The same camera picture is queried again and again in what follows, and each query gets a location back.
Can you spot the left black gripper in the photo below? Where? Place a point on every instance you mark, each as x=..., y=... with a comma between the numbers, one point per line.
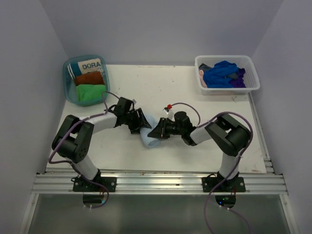
x=141, y=121

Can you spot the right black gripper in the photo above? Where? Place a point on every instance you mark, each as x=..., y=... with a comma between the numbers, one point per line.
x=160, y=131

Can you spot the light blue towel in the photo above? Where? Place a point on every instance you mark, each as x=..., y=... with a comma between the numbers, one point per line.
x=149, y=142

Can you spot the green microfiber towel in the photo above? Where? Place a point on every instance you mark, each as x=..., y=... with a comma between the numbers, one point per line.
x=89, y=92

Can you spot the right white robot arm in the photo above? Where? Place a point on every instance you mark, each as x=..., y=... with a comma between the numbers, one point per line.
x=230, y=131

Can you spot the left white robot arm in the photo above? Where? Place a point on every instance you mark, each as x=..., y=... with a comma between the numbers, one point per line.
x=72, y=141

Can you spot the pink towel in basket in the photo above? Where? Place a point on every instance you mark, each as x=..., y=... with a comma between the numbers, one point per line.
x=203, y=83

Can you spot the brown rolled towel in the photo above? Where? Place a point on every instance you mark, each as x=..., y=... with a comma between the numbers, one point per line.
x=92, y=78

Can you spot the blue plastic tub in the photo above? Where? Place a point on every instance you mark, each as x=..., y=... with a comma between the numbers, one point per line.
x=70, y=87

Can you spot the dark blue towel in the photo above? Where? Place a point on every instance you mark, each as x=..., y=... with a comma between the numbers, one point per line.
x=218, y=76

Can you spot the dark grey towel in basket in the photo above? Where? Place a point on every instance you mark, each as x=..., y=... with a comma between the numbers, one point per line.
x=204, y=67

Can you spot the Dora printed rolled towel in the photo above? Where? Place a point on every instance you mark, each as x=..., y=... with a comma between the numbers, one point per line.
x=76, y=69

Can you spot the purple towel in basket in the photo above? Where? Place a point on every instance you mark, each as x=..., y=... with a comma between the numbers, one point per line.
x=239, y=82

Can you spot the white plastic basket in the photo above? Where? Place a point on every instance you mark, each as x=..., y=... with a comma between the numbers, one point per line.
x=251, y=79

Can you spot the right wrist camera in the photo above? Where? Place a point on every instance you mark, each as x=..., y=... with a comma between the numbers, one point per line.
x=168, y=111

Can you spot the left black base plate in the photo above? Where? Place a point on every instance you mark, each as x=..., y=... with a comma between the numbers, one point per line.
x=101, y=184

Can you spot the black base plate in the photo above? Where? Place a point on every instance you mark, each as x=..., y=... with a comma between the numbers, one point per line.
x=101, y=184
x=214, y=182

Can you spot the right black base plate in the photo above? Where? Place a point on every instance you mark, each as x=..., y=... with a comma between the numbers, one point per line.
x=214, y=182

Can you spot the aluminium mounting rail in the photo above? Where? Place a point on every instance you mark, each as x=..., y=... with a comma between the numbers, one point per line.
x=60, y=181

